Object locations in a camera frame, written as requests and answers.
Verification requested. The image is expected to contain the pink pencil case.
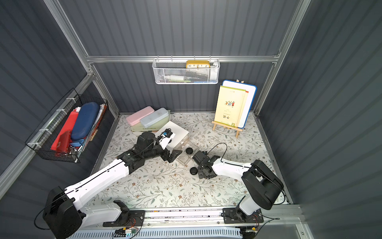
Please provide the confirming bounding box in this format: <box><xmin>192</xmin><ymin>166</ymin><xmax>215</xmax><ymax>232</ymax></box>
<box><xmin>126</xmin><ymin>106</ymin><xmax>154</xmax><ymax>126</ymax></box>

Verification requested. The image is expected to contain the white wire wall basket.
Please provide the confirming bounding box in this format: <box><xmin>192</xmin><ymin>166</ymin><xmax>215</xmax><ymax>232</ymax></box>
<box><xmin>152</xmin><ymin>58</ymin><xmax>220</xmax><ymax>85</ymax></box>

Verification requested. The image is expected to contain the red folder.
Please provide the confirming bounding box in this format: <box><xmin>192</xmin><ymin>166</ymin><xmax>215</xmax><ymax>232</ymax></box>
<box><xmin>50</xmin><ymin>109</ymin><xmax>79</xmax><ymax>153</ymax></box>

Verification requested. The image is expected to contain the blue-framed whiteboard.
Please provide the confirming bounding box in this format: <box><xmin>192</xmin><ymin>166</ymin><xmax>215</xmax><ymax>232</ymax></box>
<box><xmin>222</xmin><ymin>80</ymin><xmax>257</xmax><ymax>128</ymax></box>

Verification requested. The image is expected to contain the grey-blue pencil case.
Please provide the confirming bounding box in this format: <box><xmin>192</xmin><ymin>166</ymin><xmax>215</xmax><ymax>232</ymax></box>
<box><xmin>140</xmin><ymin>108</ymin><xmax>170</xmax><ymax>127</ymax></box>

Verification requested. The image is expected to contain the yellow booklet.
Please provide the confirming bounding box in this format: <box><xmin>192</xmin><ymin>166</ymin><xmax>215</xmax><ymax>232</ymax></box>
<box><xmin>214</xmin><ymin>85</ymin><xmax>250</xmax><ymax>128</ymax></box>

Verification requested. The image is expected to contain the black earphone case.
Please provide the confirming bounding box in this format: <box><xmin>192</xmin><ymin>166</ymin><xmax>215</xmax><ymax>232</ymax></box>
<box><xmin>190</xmin><ymin>167</ymin><xmax>198</xmax><ymax>175</ymax></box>
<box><xmin>186</xmin><ymin>147</ymin><xmax>193</xmax><ymax>154</ymax></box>

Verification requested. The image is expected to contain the green book box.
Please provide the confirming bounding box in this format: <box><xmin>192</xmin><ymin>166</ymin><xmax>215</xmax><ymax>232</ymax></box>
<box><xmin>130</xmin><ymin>110</ymin><xmax>171</xmax><ymax>132</ymax></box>

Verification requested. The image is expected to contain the white drawer cabinet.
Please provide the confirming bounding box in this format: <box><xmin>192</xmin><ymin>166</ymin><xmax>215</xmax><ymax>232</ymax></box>
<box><xmin>155</xmin><ymin>121</ymin><xmax>189</xmax><ymax>151</ymax></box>

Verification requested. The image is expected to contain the navy blue case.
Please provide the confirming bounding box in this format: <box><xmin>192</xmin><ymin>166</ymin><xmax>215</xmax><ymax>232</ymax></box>
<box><xmin>71</xmin><ymin>102</ymin><xmax>100</xmax><ymax>141</ymax></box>

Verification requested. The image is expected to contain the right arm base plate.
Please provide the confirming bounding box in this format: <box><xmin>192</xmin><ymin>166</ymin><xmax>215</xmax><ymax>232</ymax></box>
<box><xmin>220</xmin><ymin>207</ymin><xmax>264</xmax><ymax>224</ymax></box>

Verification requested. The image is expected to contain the black wire side basket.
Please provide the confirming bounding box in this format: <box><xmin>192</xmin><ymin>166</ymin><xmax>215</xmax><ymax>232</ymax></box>
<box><xmin>25</xmin><ymin>90</ymin><xmax>108</xmax><ymax>163</ymax></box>

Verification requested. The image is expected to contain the yellow clock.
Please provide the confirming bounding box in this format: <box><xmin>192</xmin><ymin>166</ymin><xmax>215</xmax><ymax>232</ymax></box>
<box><xmin>186</xmin><ymin>60</ymin><xmax>210</xmax><ymax>69</ymax></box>

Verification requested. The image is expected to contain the wooden easel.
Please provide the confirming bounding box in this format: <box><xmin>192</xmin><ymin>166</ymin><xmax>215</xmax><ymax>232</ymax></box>
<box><xmin>211</xmin><ymin>79</ymin><xmax>244</xmax><ymax>138</ymax></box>

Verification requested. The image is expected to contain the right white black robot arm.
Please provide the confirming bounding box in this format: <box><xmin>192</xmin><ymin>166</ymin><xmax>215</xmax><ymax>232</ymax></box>
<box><xmin>193</xmin><ymin>151</ymin><xmax>284</xmax><ymax>216</ymax></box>

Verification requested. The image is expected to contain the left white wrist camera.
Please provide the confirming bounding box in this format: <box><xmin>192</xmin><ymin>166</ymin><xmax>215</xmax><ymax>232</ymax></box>
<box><xmin>159</xmin><ymin>128</ymin><xmax>175</xmax><ymax>150</ymax></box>

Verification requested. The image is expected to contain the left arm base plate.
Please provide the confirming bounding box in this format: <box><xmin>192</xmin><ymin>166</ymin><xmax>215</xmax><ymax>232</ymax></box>
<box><xmin>102</xmin><ymin>210</ymin><xmax>146</xmax><ymax>228</ymax></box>

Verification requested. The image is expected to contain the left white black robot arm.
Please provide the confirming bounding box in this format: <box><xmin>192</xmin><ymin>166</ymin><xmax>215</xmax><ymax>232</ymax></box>
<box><xmin>41</xmin><ymin>128</ymin><xmax>182</xmax><ymax>239</ymax></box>

